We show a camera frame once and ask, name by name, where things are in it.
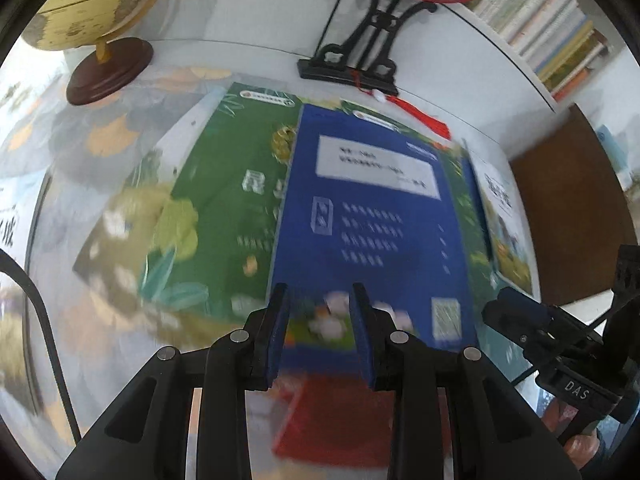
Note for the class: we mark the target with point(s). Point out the yellow desk globe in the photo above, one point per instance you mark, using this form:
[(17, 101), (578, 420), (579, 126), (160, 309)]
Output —
[(95, 5)]

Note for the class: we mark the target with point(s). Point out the green caterpillar cover book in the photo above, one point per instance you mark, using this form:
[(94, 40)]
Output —
[(225, 210)]

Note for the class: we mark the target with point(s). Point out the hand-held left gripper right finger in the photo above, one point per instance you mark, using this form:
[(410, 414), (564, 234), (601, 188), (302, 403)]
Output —
[(361, 350)]

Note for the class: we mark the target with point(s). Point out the rabbit pond cover book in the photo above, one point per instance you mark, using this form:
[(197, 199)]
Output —
[(505, 230)]

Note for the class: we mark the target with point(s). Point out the yellow-green leafy cover book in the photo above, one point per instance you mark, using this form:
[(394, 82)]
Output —
[(125, 245)]

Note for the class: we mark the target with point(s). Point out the black ornate fan stand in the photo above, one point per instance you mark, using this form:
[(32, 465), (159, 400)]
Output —
[(375, 25)]

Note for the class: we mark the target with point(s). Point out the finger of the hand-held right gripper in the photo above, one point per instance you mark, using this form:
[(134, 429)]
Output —
[(515, 320)]

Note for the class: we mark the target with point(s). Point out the person's right hand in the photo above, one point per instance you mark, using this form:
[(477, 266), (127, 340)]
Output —
[(582, 447)]

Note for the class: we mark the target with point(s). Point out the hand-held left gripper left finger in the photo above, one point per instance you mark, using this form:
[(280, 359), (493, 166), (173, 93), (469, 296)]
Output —
[(276, 345)]

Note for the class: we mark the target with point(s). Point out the plain red cover book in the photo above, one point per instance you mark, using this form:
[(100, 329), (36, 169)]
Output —
[(325, 420)]

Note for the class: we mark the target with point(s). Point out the blue back cover book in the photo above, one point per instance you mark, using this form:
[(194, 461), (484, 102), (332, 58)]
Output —
[(370, 240)]

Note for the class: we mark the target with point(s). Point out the red tassel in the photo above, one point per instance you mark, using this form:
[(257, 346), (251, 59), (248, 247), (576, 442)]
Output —
[(425, 115)]

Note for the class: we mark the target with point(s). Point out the row of colourful shelf books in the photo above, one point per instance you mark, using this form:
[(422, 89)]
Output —
[(545, 15)]

